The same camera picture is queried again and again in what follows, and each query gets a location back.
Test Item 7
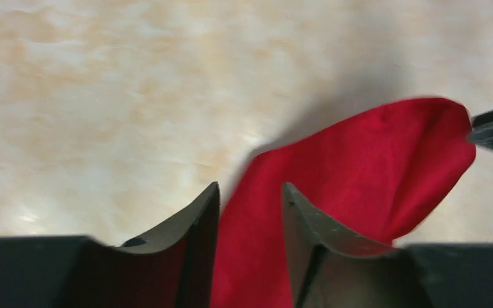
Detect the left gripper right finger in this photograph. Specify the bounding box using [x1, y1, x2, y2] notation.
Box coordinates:
[282, 183, 493, 308]

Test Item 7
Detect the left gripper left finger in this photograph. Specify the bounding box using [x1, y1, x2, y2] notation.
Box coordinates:
[0, 182, 220, 307]

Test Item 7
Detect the red cloth napkin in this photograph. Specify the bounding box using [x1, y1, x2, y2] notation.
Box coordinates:
[211, 98, 476, 307]

